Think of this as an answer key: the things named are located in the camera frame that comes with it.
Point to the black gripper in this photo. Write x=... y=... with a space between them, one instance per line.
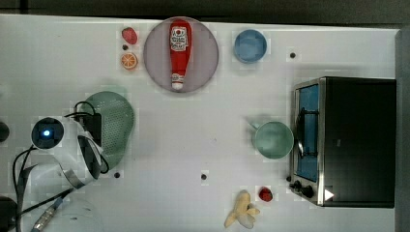
x=92 y=124

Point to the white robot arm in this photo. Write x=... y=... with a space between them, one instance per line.
x=72 y=150

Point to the purple round plate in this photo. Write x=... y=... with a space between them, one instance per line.
x=204 y=57

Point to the toy strawberry near oven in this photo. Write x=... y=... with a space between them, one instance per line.
x=265 y=194

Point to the plush peeled banana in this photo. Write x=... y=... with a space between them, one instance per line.
x=243 y=212

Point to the red ketchup bottle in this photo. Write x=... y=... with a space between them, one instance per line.
x=180 y=43

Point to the blue bowl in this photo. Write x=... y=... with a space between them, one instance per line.
x=250 y=46

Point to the toy strawberry near plate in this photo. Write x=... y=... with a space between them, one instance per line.
x=129 y=35

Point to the green mug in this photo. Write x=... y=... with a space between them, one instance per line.
x=273 y=140

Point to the black toaster oven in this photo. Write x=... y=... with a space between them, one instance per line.
x=344 y=152

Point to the mint green oval strainer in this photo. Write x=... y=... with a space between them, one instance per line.
x=117 y=124

